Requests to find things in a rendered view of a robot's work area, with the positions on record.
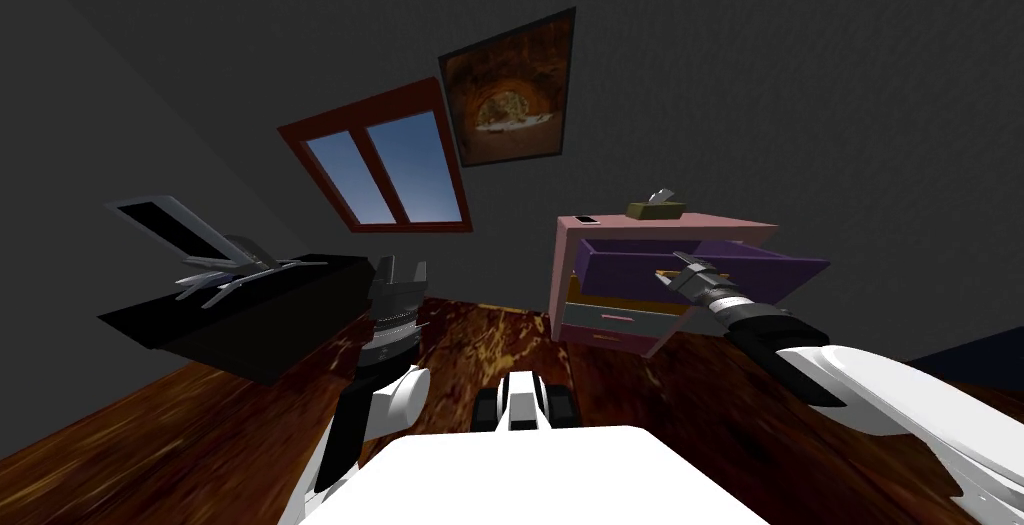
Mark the black stand with television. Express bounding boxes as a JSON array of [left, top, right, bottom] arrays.
[[96, 194, 378, 387]]

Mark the red framed window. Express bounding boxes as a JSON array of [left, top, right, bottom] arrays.
[[275, 76, 476, 236]]

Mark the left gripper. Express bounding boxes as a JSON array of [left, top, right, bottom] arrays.
[[368, 255, 429, 319]]

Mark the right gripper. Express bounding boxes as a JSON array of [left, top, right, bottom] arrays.
[[654, 250, 726, 302]]

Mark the dark framed brown picture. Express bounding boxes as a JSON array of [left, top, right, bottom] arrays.
[[436, 5, 578, 170]]

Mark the pink nightstand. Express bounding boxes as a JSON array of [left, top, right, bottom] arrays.
[[548, 212, 780, 359]]

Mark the olive tissue box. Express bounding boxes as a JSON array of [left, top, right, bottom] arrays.
[[625, 187, 689, 222]]

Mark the grey drawer front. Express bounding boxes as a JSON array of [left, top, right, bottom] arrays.
[[561, 300, 683, 341]]

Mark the purple drawer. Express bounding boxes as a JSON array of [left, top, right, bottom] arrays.
[[573, 237, 832, 307]]

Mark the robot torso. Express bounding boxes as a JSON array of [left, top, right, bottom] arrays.
[[298, 370, 771, 525]]

